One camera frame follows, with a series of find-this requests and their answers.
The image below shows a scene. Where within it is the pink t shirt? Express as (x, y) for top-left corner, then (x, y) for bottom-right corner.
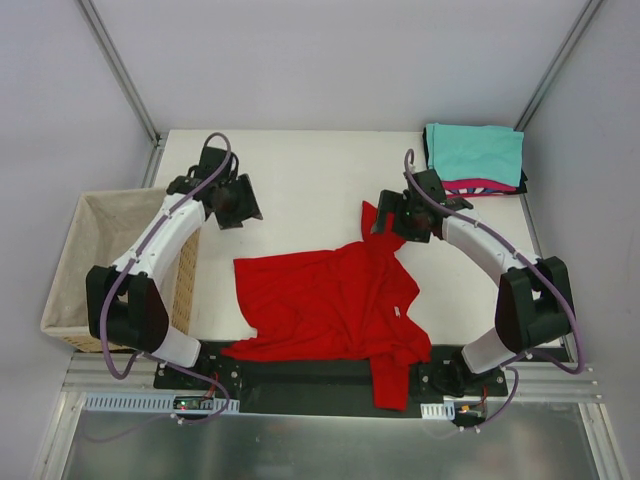
(442, 179), (517, 198)

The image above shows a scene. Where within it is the red t shirt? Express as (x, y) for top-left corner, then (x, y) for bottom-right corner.
(223, 202), (432, 411)

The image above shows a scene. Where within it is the black t shirt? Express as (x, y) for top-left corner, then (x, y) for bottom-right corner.
(422, 126), (527, 196)

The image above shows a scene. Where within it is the wicker basket with cloth liner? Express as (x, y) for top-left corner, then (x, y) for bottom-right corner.
(40, 188), (200, 353)

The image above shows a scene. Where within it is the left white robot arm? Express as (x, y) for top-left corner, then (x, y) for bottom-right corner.
(85, 145), (262, 389)

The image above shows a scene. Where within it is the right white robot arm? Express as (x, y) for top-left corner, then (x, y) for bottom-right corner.
(372, 170), (575, 397)

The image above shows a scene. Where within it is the left aluminium frame post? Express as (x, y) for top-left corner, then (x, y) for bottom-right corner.
(75, 0), (161, 147)

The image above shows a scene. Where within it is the aluminium frame post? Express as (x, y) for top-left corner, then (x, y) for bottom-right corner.
(75, 0), (161, 147)
(514, 0), (607, 132)

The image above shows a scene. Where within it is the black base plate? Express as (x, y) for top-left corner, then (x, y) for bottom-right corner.
(152, 342), (509, 416)

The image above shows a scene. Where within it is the right aluminium frame post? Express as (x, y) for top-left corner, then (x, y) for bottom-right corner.
(514, 0), (607, 132)

